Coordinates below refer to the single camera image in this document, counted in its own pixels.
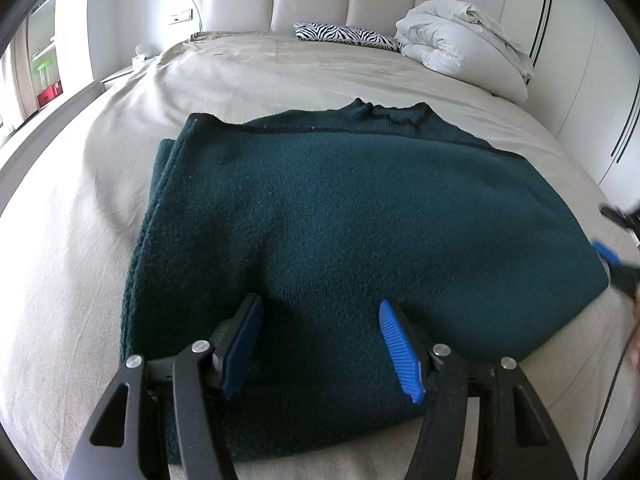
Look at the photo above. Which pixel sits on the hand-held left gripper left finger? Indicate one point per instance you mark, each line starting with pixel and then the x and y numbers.
pixel 244 346

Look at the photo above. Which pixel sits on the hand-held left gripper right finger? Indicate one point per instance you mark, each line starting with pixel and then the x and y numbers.
pixel 400 351

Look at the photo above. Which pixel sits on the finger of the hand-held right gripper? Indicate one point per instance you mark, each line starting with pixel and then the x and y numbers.
pixel 605 254
pixel 619 216

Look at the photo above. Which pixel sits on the dark green knit sweater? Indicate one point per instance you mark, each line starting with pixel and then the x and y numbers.
pixel 325 220

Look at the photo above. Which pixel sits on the white wardrobe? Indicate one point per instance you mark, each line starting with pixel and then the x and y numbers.
pixel 585 45

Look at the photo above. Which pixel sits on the white duvet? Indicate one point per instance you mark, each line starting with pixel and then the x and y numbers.
pixel 460 45

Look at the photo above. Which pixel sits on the bed with beige sheet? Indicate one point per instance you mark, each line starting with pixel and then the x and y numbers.
pixel 240 75

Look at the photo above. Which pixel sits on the white nightstand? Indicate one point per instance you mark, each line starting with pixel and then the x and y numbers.
pixel 120 76

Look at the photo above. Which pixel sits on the tissue box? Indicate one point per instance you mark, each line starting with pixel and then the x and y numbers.
pixel 145 56

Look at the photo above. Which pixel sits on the red box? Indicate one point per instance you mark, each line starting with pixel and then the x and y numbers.
pixel 50 96

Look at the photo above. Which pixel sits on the zebra print pillow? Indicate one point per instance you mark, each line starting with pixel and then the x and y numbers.
pixel 350 36

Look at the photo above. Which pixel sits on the beige curtain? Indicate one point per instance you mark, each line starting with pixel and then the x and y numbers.
pixel 12 85

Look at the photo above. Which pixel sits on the white shelf unit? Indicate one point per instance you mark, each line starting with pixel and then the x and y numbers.
pixel 45 35

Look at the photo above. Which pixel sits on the white wall socket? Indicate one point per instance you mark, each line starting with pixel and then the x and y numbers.
pixel 181 16

